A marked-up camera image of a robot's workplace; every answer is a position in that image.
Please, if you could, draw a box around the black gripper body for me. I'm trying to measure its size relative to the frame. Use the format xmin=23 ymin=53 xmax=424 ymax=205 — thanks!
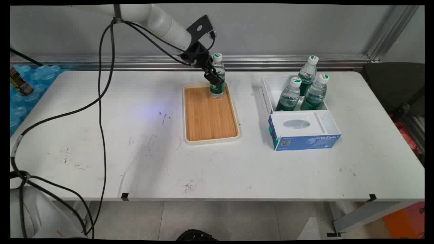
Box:
xmin=181 ymin=42 xmax=213 ymax=70

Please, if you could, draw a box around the water bottle green label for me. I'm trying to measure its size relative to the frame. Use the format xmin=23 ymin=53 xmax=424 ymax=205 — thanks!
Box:
xmin=300 ymin=74 xmax=330 ymax=111
xmin=275 ymin=77 xmax=302 ymax=111
xmin=298 ymin=56 xmax=319 ymax=97
xmin=209 ymin=53 xmax=226 ymax=99

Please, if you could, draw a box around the wooden tray cream rim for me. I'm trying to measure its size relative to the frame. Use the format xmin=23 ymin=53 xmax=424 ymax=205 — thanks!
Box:
xmin=183 ymin=83 xmax=241 ymax=145

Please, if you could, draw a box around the white and blue cardboard box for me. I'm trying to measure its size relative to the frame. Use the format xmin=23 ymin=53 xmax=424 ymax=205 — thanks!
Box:
xmin=260 ymin=75 xmax=341 ymax=151

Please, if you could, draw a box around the black round floor object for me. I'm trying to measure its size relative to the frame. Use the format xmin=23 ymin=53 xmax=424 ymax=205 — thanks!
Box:
xmin=176 ymin=229 xmax=219 ymax=241

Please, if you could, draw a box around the colourful printed carton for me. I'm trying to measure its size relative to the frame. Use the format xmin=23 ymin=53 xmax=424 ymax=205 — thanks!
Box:
xmin=10 ymin=66 xmax=34 ymax=96

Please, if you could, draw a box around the shrink-wrapped blue water bottle pack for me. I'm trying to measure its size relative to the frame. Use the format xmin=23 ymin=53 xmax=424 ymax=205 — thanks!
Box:
xmin=10 ymin=64 xmax=70 ymax=136

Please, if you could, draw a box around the red bag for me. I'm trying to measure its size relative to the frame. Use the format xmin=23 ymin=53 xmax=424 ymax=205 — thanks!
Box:
xmin=390 ymin=115 xmax=421 ymax=156

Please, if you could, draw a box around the grey table leg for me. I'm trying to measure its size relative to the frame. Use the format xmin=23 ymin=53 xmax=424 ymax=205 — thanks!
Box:
xmin=327 ymin=201 xmax=419 ymax=236

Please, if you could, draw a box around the orange box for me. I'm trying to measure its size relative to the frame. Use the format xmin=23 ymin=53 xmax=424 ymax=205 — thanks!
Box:
xmin=382 ymin=202 xmax=425 ymax=239

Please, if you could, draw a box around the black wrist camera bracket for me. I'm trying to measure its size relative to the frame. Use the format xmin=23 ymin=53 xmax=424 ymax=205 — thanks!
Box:
xmin=186 ymin=15 xmax=217 ymax=43

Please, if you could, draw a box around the horizontal aluminium rail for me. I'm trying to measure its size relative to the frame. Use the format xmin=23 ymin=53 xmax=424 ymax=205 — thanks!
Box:
xmin=10 ymin=55 xmax=372 ymax=71

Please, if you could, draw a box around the thick black cable white tag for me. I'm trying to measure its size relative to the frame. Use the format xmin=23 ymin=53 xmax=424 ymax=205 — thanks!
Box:
xmin=10 ymin=19 xmax=194 ymax=238

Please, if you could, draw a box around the black cable by wall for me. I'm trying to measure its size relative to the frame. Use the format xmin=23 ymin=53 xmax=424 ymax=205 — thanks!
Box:
xmin=10 ymin=48 xmax=44 ymax=67

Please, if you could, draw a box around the slanted aluminium frame post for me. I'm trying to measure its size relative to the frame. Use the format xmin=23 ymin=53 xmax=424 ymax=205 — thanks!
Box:
xmin=366 ymin=5 xmax=421 ymax=62

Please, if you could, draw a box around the aluminium frame beam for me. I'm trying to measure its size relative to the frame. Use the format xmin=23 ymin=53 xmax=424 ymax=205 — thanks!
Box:
xmin=402 ymin=115 xmax=425 ymax=153

